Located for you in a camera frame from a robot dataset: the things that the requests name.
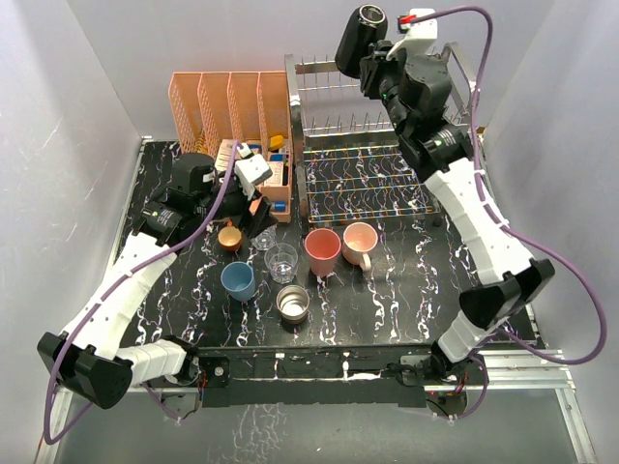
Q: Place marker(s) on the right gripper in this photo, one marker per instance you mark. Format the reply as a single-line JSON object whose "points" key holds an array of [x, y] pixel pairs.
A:
{"points": [[376, 66]]}

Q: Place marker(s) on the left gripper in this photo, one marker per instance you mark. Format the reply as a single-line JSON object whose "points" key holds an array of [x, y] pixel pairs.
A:
{"points": [[251, 222]]}

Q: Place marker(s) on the clear faceted glass cup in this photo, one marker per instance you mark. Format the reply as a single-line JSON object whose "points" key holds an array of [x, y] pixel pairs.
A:
{"points": [[266, 239]]}

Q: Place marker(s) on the small orange ceramic mug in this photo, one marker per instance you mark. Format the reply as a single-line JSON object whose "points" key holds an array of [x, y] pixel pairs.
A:
{"points": [[230, 238]]}

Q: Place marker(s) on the black ceramic mug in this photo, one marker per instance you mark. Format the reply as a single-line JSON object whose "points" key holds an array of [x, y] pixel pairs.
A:
{"points": [[366, 25]]}

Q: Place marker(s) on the blue plastic tumbler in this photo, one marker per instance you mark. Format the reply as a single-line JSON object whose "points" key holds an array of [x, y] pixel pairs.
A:
{"points": [[237, 278]]}

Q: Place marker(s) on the pink plastic tumbler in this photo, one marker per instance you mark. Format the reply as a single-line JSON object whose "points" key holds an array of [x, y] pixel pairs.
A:
{"points": [[323, 247]]}

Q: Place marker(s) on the brown and cream cup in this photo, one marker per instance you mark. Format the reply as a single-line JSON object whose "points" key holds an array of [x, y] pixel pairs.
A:
{"points": [[293, 303]]}

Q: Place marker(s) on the pink textured mug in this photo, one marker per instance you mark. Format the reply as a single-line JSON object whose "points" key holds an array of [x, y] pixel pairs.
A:
{"points": [[359, 241]]}

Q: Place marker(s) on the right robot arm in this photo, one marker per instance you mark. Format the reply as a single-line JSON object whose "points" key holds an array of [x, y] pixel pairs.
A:
{"points": [[413, 89]]}

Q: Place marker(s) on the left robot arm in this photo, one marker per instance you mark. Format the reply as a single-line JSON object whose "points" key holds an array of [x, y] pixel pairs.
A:
{"points": [[86, 356]]}

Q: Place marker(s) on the steel two-tier dish rack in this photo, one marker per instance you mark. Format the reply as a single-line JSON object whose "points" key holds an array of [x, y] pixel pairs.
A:
{"points": [[347, 160]]}

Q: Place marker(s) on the white red-print box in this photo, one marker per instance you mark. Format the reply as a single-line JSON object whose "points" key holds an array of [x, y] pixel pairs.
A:
{"points": [[276, 179]]}

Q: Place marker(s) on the white barcode card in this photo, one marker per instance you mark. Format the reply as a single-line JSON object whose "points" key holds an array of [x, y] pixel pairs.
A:
{"points": [[223, 155]]}

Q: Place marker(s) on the yellow eraser block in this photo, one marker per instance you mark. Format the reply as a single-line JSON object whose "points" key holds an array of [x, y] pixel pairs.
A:
{"points": [[276, 142]]}

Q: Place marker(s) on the peach plastic desk organizer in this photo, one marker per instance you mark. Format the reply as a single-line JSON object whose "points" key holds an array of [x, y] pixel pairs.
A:
{"points": [[251, 107]]}

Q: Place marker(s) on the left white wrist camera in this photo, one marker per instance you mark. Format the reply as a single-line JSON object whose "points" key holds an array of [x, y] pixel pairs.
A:
{"points": [[251, 172]]}

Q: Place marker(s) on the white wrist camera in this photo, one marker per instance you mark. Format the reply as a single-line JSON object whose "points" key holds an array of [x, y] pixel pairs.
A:
{"points": [[251, 172], [419, 37]]}

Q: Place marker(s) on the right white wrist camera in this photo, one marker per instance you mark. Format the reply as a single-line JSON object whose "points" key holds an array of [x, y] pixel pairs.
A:
{"points": [[419, 37]]}

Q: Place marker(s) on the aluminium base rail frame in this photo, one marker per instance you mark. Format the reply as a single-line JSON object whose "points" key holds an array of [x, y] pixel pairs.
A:
{"points": [[406, 375]]}

